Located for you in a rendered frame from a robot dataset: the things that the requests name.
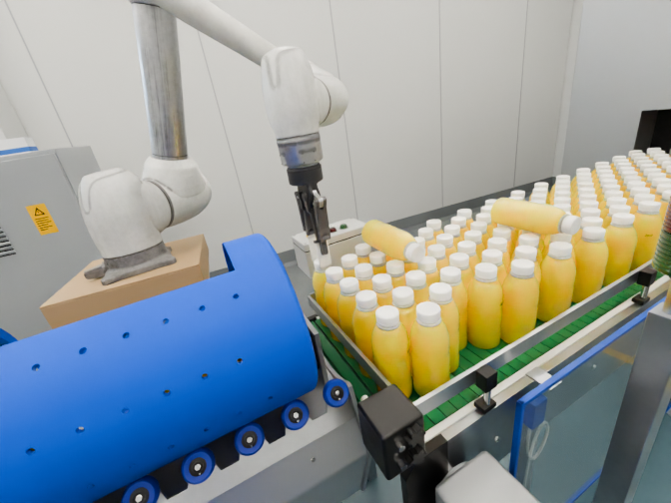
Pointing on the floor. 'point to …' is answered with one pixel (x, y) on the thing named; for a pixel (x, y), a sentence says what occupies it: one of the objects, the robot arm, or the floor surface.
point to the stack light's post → (639, 411)
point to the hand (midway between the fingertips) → (320, 251)
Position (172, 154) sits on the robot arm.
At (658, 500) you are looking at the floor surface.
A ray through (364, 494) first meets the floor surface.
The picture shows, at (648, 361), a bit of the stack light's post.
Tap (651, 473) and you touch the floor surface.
